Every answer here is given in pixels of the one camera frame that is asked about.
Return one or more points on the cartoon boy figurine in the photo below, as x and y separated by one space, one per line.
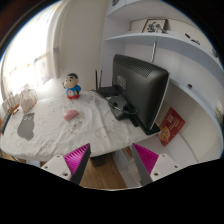
71 86

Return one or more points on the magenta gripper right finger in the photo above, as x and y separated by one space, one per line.
152 166

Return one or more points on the white wall shelf unit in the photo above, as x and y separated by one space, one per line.
196 89

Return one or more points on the pink computer mouse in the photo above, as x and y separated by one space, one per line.
70 114

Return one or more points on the grey cat mouse pad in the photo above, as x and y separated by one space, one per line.
26 127

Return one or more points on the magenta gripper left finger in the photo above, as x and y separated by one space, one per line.
71 166

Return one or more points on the white tied plastic bag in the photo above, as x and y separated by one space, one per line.
28 99

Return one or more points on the white window curtain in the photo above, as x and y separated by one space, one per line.
58 10

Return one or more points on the black computer monitor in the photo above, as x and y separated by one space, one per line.
141 90

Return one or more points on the white patterned tablecloth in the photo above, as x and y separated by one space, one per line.
95 125

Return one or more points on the red printed box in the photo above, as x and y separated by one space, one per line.
170 126

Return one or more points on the framed picture on shelf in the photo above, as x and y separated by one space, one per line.
155 26

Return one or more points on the black wifi router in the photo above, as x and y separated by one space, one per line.
104 91

